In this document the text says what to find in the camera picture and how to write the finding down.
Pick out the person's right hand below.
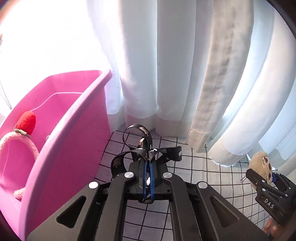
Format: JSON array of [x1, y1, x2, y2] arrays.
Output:
[[263, 218, 285, 238]]

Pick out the black floral lanyard strap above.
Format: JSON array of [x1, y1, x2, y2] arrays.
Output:
[[110, 124, 183, 204]]

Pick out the beige plush keychain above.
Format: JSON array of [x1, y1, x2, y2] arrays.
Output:
[[242, 151, 273, 191]]

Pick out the pink plastic storage bin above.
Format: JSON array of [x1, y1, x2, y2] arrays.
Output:
[[1, 70, 112, 240]]

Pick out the white curtain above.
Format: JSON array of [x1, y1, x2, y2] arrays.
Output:
[[87, 1, 295, 175]]

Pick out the pink fuzzy strawberry headband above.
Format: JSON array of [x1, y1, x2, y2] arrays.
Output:
[[0, 110, 40, 202]]

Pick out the white grid tablecloth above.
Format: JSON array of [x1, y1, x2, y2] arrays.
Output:
[[95, 125, 270, 240]]

